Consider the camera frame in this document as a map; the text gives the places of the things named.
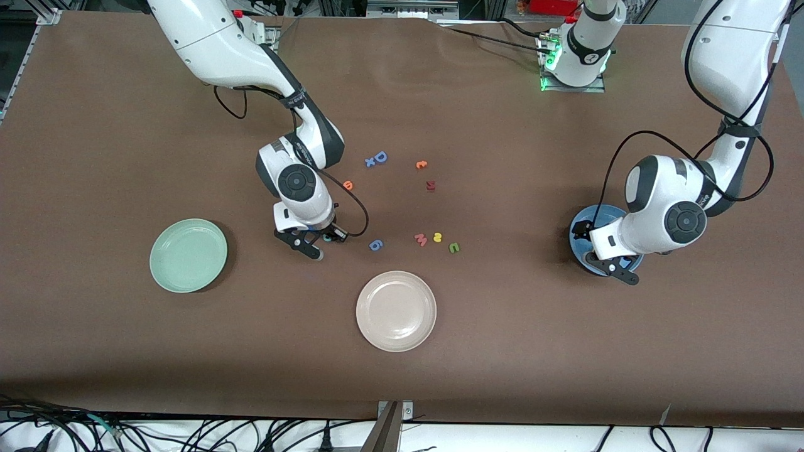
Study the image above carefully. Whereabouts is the blue plate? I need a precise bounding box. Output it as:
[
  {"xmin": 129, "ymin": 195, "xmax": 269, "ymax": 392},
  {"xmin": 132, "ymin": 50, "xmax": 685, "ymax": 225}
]
[{"xmin": 569, "ymin": 204, "xmax": 644, "ymax": 277}]

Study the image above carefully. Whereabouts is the beige plate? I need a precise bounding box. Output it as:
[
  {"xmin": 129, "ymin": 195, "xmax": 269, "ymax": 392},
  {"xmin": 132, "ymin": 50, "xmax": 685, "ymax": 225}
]
[{"xmin": 356, "ymin": 271, "xmax": 437, "ymax": 353}]

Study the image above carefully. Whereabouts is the green plate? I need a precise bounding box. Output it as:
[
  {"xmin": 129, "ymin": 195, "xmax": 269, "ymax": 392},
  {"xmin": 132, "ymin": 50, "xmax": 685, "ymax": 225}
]
[{"xmin": 149, "ymin": 218, "xmax": 228, "ymax": 294}]

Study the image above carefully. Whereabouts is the brown table cover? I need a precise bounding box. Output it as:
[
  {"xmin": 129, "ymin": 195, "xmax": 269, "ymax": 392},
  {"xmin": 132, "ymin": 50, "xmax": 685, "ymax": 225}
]
[{"xmin": 0, "ymin": 9, "xmax": 804, "ymax": 429}]

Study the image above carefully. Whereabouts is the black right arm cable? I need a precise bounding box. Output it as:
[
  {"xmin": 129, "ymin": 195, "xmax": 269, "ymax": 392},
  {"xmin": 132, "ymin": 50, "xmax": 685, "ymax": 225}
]
[{"xmin": 214, "ymin": 85, "xmax": 369, "ymax": 238}]

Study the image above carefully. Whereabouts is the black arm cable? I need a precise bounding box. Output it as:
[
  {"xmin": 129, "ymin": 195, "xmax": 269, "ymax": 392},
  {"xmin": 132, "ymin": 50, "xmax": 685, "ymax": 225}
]
[
  {"xmin": 590, "ymin": 0, "xmax": 792, "ymax": 233},
  {"xmin": 214, "ymin": 85, "xmax": 369, "ymax": 238}
]

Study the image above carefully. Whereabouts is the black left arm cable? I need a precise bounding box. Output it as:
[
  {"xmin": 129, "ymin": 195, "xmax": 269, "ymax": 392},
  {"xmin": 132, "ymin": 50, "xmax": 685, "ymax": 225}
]
[{"xmin": 590, "ymin": 0, "xmax": 792, "ymax": 233}]

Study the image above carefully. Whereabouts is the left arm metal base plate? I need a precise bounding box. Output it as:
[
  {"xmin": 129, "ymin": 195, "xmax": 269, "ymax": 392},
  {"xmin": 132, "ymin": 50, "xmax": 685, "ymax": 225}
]
[{"xmin": 539, "ymin": 33, "xmax": 607, "ymax": 94}]

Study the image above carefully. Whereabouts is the black looped cable under table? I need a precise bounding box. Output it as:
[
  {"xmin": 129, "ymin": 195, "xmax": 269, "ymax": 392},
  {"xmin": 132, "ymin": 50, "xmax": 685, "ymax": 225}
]
[{"xmin": 650, "ymin": 426, "xmax": 685, "ymax": 452}]

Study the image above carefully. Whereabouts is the metal table edge bracket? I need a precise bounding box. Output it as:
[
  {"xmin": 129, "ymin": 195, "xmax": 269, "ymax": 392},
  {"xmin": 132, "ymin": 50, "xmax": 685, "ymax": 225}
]
[{"xmin": 361, "ymin": 400, "xmax": 414, "ymax": 452}]

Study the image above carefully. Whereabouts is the black cable on table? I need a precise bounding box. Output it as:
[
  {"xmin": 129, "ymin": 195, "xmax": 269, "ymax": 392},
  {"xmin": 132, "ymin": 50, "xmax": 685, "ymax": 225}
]
[{"xmin": 440, "ymin": 18, "xmax": 553, "ymax": 51}]

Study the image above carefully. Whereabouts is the grey metal frame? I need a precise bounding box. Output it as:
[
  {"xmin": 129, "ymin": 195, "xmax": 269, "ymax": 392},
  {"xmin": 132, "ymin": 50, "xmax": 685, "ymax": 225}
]
[{"xmin": 367, "ymin": 0, "xmax": 459, "ymax": 21}]

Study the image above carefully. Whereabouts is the teal cable under table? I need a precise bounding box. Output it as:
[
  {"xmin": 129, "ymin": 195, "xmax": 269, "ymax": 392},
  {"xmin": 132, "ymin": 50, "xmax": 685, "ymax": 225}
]
[{"xmin": 88, "ymin": 413, "xmax": 123, "ymax": 438}]

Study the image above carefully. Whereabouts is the aluminium table side rail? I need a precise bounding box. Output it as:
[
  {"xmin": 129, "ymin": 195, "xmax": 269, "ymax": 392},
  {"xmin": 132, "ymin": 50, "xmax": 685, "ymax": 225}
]
[{"xmin": 0, "ymin": 9, "xmax": 62, "ymax": 123}]

